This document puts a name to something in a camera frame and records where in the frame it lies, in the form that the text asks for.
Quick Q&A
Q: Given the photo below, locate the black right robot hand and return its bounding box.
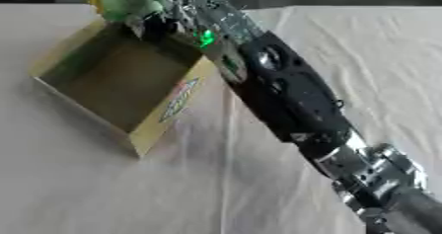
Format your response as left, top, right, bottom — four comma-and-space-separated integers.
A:
125, 0, 185, 42

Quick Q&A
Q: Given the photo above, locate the tan cardboard box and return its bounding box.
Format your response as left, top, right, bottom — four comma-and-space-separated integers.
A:
28, 18, 220, 159

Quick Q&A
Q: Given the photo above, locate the green soft toy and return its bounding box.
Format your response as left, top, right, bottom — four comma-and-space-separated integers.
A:
86, 0, 170, 25

